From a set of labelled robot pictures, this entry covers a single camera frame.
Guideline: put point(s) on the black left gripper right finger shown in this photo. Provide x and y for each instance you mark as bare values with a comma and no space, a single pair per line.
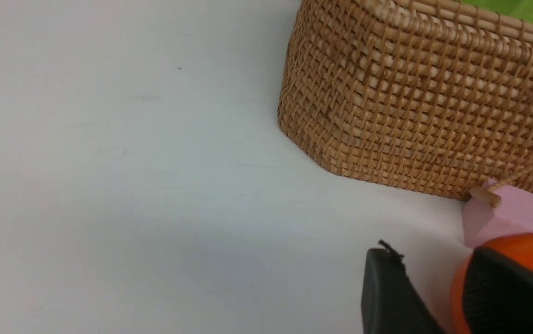
497,295

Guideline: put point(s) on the woven wicker basket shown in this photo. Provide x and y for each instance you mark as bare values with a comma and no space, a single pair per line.
433,96

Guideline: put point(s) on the pink foam cube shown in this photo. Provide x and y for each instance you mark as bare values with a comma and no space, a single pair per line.
481,222

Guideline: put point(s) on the wooden basket toggle peg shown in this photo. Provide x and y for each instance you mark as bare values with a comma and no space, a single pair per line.
486,196

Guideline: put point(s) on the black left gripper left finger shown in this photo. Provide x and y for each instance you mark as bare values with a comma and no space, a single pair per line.
390,303

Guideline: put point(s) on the orange persimmon with green leaf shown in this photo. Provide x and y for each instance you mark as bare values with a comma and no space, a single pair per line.
516,247

